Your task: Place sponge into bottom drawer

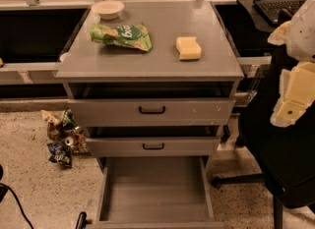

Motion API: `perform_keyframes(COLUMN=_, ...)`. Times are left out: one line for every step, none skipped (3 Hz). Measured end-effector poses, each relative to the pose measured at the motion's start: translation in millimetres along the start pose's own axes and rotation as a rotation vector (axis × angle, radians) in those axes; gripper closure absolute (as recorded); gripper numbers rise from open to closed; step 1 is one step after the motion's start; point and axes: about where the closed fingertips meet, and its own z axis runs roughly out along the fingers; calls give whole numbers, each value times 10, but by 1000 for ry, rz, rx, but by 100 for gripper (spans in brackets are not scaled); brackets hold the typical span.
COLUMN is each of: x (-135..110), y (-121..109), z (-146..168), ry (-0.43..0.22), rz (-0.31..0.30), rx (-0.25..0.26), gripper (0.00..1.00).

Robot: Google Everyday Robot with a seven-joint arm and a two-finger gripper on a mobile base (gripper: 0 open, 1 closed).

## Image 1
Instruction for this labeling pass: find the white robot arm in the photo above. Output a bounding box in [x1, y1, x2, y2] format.
[268, 0, 315, 128]

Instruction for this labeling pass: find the blue snack bag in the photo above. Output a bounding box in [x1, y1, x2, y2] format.
[47, 143, 72, 167]

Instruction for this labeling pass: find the black cable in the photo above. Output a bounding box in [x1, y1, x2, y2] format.
[0, 163, 35, 229]

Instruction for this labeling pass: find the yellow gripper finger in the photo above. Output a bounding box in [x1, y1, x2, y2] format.
[270, 62, 315, 128]

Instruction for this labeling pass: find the grey drawer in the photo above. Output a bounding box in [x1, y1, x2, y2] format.
[88, 126, 220, 157]
[69, 83, 233, 127]
[87, 156, 223, 229]

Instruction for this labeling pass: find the white bowl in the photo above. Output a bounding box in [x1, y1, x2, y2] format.
[92, 0, 124, 20]

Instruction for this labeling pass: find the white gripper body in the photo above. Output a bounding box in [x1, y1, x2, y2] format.
[267, 21, 291, 46]

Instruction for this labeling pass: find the grey top drawer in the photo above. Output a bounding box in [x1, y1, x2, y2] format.
[69, 83, 233, 127]

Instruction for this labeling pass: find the green snack bag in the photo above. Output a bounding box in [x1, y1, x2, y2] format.
[90, 23, 152, 52]

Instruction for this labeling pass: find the pile of snack wrappers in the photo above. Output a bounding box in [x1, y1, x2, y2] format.
[41, 108, 90, 154]

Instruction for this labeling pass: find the grey middle drawer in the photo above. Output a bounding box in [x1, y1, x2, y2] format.
[88, 126, 220, 157]

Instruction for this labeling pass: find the black office chair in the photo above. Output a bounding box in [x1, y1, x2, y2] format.
[211, 44, 315, 229]

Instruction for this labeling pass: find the grey bottom drawer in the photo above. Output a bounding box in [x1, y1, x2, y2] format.
[87, 156, 223, 229]

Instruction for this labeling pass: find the grey drawer cabinet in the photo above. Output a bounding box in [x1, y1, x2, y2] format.
[54, 0, 245, 229]

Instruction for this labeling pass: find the yellow sponge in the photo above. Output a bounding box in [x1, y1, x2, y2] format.
[176, 36, 202, 60]

